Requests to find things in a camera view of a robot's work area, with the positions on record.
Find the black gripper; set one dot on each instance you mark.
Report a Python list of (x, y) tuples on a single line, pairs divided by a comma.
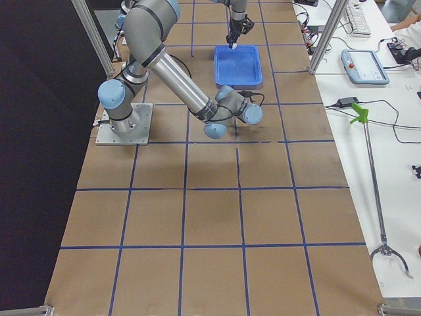
[(235, 26)]

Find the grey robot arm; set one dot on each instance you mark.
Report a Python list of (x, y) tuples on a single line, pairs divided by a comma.
[(237, 9), (146, 28)]

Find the blue plastic tray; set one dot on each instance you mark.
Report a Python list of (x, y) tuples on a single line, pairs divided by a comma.
[(239, 67)]

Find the white keyboard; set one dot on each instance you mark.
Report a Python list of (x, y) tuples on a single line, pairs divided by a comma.
[(356, 18)]

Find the small black adapter on table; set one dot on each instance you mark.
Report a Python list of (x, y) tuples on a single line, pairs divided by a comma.
[(345, 102)]

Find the teach pendant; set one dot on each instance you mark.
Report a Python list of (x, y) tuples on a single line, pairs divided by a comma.
[(364, 67)]

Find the aluminium frame post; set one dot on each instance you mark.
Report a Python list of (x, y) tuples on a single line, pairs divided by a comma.
[(324, 40)]

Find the green handled reacher grabber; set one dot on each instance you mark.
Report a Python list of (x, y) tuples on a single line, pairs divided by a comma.
[(383, 249)]

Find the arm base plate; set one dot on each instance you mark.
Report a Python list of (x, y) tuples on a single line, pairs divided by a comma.
[(134, 130)]

